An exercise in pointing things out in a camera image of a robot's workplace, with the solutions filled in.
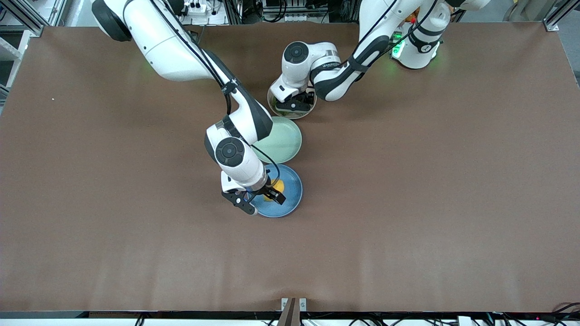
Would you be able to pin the light green round plate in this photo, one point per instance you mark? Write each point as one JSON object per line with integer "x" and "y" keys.
{"x": 285, "y": 140}

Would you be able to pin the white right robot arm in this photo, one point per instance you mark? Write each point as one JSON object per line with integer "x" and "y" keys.
{"x": 158, "y": 45}

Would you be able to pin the white power strip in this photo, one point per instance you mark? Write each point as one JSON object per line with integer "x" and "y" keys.
{"x": 197, "y": 7}

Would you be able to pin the orange snack bags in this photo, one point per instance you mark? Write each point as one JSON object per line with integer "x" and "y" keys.
{"x": 411, "y": 18}

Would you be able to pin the beige round plate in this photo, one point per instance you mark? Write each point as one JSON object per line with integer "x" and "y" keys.
{"x": 294, "y": 116}

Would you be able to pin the metal table edge bracket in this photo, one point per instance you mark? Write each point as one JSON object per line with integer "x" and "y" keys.
{"x": 293, "y": 308}

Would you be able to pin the aluminium frame profile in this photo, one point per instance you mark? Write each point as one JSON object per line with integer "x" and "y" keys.
{"x": 556, "y": 16}
{"x": 31, "y": 20}

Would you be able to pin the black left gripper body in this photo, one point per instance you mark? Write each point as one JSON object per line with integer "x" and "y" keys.
{"x": 308, "y": 98}

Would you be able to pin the blue round plate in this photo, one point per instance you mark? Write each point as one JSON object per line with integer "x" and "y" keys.
{"x": 291, "y": 194}

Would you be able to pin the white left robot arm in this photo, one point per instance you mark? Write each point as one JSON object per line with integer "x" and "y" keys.
{"x": 376, "y": 27}

